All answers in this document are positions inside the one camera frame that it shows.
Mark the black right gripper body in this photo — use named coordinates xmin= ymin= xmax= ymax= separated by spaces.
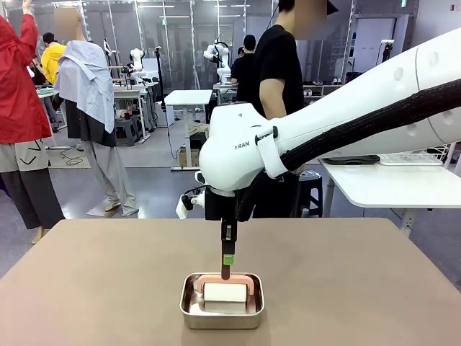
xmin=204 ymin=189 xmax=239 ymax=242

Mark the pink lint roller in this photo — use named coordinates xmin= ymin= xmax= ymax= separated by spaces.
xmin=197 ymin=265 xmax=255 ymax=304

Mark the person's right forearm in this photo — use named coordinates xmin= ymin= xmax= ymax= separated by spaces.
xmin=259 ymin=76 xmax=286 ymax=120

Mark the steel rectangular tray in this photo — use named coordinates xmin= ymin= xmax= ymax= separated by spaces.
xmin=179 ymin=272 xmax=266 ymax=331

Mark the grey plastic stool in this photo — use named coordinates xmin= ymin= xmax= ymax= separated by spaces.
xmin=297 ymin=170 xmax=324 ymax=218

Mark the white background desk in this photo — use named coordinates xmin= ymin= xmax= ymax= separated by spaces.
xmin=164 ymin=89 xmax=214 ymax=171

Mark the bystander in black cap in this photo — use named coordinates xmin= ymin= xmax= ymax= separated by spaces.
xmin=230 ymin=34 xmax=261 ymax=104

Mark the black tray on side table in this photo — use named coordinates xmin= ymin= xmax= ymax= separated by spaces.
xmin=323 ymin=154 xmax=382 ymax=162

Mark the white shoe rack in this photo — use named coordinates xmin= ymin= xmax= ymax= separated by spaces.
xmin=302 ymin=82 xmax=343 ymax=99

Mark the person in black t-shirt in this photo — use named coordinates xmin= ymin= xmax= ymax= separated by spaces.
xmin=251 ymin=0 xmax=340 ymax=219

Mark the white side table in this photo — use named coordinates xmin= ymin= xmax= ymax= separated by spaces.
xmin=318 ymin=153 xmax=461 ymax=231

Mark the bystander in yellow jacket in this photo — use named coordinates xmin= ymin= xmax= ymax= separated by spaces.
xmin=40 ymin=32 xmax=68 ymax=86

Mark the mannequin with red jacket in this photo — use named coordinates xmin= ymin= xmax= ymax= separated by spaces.
xmin=0 ymin=0 xmax=66 ymax=246

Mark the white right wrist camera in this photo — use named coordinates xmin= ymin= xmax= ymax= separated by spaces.
xmin=174 ymin=193 xmax=205 ymax=220

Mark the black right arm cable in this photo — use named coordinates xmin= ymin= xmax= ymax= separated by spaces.
xmin=236 ymin=77 xmax=461 ymax=223

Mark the white wire dish rack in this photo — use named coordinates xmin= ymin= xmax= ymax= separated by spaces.
xmin=380 ymin=142 xmax=459 ymax=167

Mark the black camera stand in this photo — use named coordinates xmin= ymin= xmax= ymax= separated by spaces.
xmin=380 ymin=38 xmax=395 ymax=63

